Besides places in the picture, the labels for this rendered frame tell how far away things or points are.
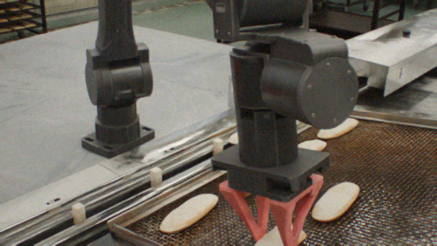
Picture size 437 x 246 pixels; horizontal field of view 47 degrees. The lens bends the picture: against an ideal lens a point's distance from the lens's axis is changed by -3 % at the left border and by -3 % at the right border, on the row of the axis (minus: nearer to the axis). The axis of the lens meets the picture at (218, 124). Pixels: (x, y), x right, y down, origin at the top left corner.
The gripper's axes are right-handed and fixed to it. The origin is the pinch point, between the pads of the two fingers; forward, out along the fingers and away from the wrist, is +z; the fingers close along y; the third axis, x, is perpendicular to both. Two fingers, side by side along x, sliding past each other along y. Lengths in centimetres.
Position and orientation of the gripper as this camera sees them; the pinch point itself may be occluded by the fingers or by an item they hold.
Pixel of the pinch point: (274, 237)
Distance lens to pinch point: 54.4
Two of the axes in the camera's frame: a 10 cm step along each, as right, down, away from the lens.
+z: 1.0, 9.5, 3.1
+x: 6.5, -3.0, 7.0
